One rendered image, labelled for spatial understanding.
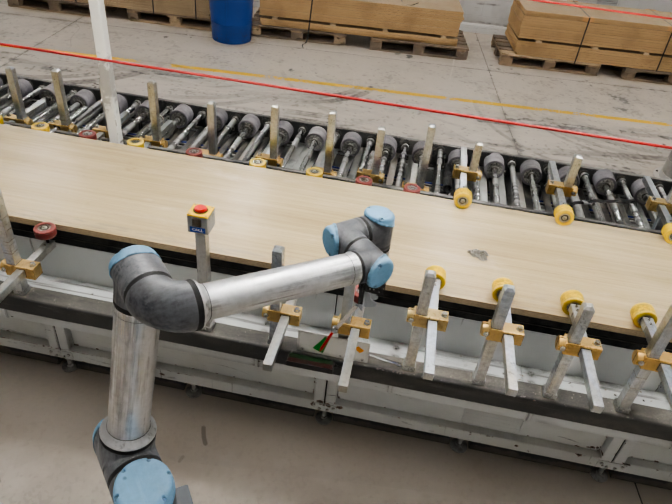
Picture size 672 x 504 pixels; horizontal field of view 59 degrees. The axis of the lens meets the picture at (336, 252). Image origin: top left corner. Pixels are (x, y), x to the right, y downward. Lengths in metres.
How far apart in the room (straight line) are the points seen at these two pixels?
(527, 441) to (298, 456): 1.00
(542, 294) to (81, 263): 1.83
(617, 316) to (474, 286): 0.52
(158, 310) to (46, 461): 1.67
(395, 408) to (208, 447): 0.84
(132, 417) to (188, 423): 1.22
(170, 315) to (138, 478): 0.54
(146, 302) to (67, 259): 1.36
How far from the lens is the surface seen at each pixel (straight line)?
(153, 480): 1.69
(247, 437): 2.81
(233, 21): 7.36
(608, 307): 2.43
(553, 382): 2.22
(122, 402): 1.64
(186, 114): 3.56
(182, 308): 1.29
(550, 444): 2.86
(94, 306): 2.43
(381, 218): 1.67
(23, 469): 2.90
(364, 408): 2.73
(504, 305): 1.96
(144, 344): 1.50
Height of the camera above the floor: 2.28
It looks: 36 degrees down
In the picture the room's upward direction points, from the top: 6 degrees clockwise
